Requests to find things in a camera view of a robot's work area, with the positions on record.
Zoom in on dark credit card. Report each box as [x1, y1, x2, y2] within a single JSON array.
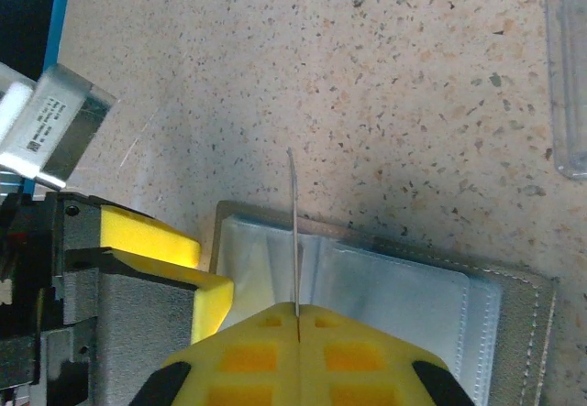
[[285, 147, 305, 332]]

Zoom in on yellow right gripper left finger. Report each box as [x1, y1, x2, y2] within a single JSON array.
[[132, 302, 300, 406]]

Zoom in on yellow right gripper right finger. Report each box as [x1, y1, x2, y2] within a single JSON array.
[[298, 302, 476, 406]]

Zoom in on clear plastic card box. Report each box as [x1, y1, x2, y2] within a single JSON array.
[[542, 0, 587, 181]]

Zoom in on grey card holder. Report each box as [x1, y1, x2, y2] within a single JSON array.
[[209, 199, 559, 406]]

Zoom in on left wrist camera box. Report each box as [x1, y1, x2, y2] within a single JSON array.
[[0, 63, 118, 192]]

